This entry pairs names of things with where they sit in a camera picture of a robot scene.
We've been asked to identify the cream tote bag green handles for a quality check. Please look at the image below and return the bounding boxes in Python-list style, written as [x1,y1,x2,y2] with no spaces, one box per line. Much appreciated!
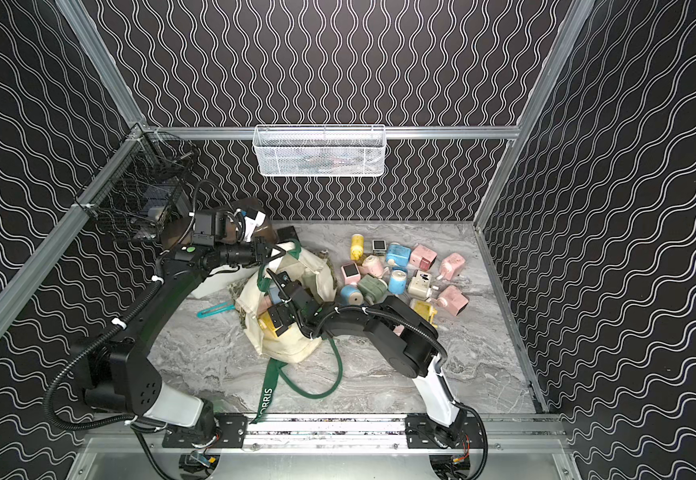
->
[236,239,344,423]

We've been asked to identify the blue round dial sharpener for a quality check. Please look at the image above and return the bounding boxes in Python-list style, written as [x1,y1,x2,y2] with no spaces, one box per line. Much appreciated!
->
[340,285,365,306]

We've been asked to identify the pink sharpener black face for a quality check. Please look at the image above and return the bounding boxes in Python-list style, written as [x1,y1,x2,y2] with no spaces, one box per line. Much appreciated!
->
[341,262,362,285]

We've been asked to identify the green grey sharpener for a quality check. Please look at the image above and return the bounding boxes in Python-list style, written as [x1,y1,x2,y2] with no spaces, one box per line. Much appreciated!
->
[357,274,388,305]

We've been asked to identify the gold square pencil sharpener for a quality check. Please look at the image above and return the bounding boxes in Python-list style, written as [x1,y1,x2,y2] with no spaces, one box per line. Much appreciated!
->
[372,239,388,256]

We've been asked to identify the light blue round sharpener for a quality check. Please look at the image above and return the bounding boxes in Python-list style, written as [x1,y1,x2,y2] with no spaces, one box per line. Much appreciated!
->
[388,270,408,295]

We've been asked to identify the blue pencil sharpener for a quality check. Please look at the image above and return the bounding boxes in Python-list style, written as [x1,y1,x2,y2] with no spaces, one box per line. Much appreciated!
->
[385,243,412,269]

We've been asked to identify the cream panda pencil sharpener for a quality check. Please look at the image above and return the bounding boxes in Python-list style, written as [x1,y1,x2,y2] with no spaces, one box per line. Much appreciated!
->
[407,271,439,301]

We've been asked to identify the pink box pencil sharpener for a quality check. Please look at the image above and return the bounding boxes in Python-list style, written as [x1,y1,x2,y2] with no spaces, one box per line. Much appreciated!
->
[408,244,438,272]

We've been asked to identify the pink rounded pencil sharpener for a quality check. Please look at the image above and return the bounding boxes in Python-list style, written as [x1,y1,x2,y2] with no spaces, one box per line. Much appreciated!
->
[437,252,466,281]

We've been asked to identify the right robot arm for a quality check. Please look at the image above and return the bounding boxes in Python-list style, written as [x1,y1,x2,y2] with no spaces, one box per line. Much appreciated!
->
[269,272,487,448]

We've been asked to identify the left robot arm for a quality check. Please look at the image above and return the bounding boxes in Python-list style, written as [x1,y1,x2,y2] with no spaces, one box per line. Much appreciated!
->
[42,197,281,443]

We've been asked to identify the white brown storage box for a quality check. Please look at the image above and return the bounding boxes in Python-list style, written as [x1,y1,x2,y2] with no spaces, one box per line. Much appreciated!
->
[178,197,278,299]

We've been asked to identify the teal utility knife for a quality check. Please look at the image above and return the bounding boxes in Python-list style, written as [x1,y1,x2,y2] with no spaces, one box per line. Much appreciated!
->
[197,302,235,318]

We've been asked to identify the black wire basket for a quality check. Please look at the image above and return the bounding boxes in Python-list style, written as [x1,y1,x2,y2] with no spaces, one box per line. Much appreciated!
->
[79,130,200,245]

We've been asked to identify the white wire basket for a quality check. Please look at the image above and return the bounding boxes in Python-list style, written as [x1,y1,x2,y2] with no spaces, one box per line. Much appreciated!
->
[252,124,388,177]

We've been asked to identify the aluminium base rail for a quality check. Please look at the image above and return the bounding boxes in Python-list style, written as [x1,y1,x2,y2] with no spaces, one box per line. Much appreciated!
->
[76,410,577,454]

